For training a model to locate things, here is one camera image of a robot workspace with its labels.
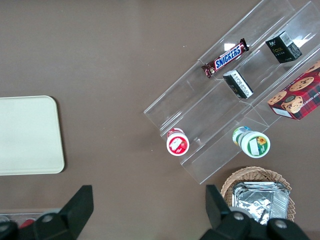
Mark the red tartan cookie box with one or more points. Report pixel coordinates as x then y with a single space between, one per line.
300 95

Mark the red cola bottle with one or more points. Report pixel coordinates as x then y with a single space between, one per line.
27 222

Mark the green yogurt cup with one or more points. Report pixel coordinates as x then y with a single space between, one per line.
253 143

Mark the small black carton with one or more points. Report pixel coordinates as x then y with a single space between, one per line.
282 48
238 83

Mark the beige rectangular tray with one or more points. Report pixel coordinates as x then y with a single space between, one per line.
27 135

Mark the light wicker basket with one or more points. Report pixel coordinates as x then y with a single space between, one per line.
252 175

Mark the clear acrylic bottle rack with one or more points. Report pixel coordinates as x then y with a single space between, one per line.
17 215

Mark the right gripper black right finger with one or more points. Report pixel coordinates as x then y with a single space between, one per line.
220 217

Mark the aluminium foil tray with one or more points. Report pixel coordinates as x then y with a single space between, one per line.
260 202

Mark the Snickers chocolate bar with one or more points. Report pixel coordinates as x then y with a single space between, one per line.
227 58

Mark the red strawberry yogurt cup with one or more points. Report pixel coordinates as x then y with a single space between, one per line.
177 143

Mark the clear acrylic tiered shelf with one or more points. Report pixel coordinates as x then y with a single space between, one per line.
200 112

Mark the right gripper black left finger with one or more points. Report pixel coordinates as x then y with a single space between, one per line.
75 212

